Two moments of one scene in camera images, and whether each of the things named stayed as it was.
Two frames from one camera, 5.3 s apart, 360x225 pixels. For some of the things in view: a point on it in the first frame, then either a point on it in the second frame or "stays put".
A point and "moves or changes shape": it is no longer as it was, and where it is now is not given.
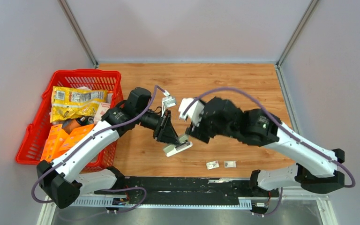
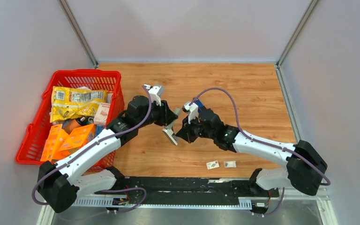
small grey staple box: [230, 164] stays put
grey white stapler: [172, 149] moves or changes shape
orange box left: [56, 137] stays put
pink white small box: [102, 108] stays put
